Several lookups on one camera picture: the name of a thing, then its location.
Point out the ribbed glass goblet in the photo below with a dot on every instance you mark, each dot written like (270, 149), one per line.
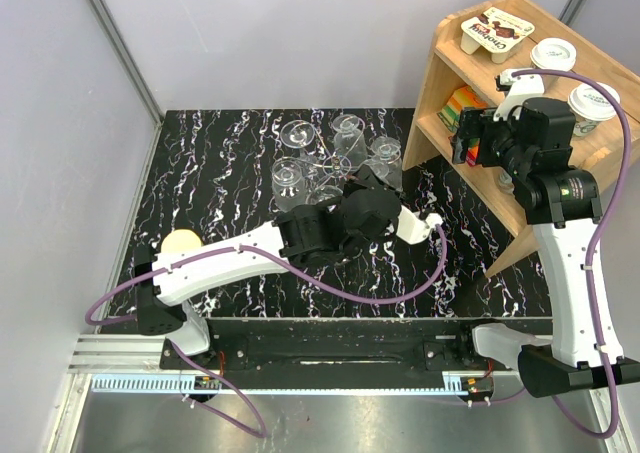
(288, 184)

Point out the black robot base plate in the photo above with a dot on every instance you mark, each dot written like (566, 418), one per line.
(341, 353)

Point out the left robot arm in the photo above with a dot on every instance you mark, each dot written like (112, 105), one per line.
(331, 231)

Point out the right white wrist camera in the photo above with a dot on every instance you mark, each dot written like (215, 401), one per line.
(518, 85)

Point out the chrome wine glass rack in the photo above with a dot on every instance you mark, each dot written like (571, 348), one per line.
(333, 168)

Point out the colourful sponge pack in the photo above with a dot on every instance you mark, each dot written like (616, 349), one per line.
(464, 97)

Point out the paper coffee cup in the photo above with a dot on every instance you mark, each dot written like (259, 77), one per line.
(590, 109)
(554, 54)

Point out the clear wine glass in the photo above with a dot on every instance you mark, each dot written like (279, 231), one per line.
(323, 193)
(297, 134)

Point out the chocolate yogurt cup pack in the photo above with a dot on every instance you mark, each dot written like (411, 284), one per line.
(496, 31)

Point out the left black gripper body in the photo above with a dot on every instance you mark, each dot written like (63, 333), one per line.
(354, 183)

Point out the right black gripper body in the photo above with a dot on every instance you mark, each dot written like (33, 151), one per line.
(479, 123)

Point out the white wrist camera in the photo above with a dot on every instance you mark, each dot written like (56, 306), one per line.
(412, 229)
(518, 85)

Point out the far paper coffee cup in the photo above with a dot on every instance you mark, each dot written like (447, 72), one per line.
(554, 54)

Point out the aluminium rail frame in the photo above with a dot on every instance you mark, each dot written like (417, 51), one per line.
(118, 399)

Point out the near paper coffee cup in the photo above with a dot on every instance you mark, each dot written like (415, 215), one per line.
(590, 109)

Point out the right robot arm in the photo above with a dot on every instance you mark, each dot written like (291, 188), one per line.
(562, 206)

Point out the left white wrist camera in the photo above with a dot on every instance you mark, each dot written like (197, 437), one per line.
(412, 229)

